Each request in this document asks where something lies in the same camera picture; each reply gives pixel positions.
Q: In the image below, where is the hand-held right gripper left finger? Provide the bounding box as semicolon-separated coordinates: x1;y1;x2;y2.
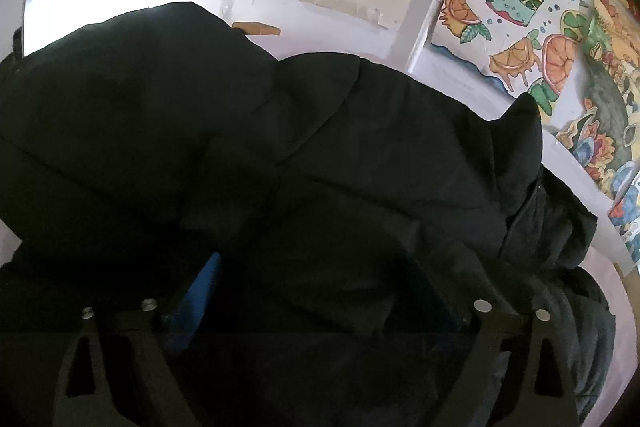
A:
52;251;224;427

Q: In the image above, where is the orange fruit slices poster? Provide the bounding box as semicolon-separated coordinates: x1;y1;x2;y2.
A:
430;0;597;130

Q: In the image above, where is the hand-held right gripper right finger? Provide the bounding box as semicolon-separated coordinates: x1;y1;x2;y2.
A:
404;256;582;427

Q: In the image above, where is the dark fish colourful poster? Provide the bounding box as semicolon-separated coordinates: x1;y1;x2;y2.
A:
554;0;640;202

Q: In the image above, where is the blue and red drawing poster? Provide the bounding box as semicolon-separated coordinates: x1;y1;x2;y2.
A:
606;174;640;279

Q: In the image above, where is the pale pink bed sheet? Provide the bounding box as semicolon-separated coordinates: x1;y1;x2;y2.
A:
0;29;640;427

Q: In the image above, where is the black padded jacket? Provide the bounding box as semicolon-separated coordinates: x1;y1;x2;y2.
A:
0;1;617;427

